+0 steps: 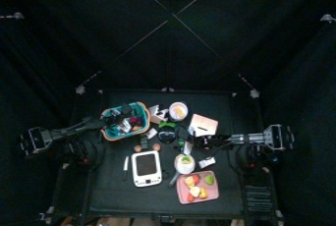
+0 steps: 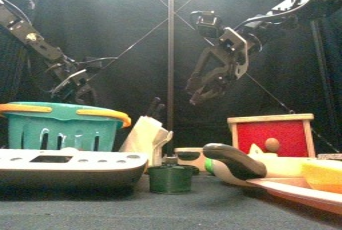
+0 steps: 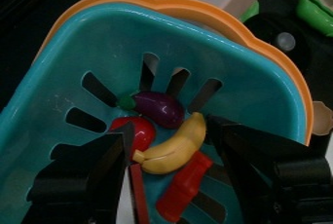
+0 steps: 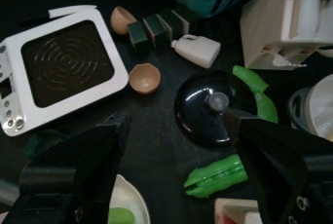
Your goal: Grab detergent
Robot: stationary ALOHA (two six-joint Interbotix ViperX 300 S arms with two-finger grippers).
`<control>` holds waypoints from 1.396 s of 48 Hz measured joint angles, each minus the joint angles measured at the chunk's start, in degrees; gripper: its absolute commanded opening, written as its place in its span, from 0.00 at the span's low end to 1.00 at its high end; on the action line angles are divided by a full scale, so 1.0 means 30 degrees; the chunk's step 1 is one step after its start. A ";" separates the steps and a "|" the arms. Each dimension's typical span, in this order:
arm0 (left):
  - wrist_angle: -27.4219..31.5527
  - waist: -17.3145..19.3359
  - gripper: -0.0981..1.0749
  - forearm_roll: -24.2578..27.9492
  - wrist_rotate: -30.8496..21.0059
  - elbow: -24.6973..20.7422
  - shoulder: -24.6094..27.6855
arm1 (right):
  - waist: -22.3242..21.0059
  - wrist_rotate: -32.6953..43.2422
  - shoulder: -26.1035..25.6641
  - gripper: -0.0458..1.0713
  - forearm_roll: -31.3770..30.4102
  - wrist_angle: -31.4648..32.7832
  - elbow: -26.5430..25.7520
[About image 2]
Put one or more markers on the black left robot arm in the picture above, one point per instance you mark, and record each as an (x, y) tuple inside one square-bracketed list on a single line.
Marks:
[(34, 39)]

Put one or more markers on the red wooden box with knob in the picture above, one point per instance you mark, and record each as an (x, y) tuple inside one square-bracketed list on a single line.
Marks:
[(276, 134)]

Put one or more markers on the white plastic toy container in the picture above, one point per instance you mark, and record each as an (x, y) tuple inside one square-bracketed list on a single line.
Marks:
[(145, 137)]

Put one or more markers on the white grey toy appliance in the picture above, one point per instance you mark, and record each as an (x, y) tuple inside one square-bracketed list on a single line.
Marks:
[(68, 167)]

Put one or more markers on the cream toy piece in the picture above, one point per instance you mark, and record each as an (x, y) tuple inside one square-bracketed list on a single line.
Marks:
[(285, 165)]

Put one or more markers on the small dark green cup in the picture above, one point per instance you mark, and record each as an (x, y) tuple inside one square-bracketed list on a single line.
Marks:
[(170, 179)]

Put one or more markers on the grey flat object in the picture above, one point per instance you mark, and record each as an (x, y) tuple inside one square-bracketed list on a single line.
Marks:
[(331, 156)]

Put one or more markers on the yellow toy food piece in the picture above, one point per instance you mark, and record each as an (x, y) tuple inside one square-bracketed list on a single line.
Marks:
[(323, 174)]

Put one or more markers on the wooden tray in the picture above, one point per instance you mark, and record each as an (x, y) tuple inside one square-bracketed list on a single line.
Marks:
[(303, 194)]

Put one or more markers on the vertical metal frame pole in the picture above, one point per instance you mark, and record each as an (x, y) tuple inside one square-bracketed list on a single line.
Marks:
[(170, 57)]

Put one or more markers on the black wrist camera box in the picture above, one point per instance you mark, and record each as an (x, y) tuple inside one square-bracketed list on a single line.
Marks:
[(208, 24)]

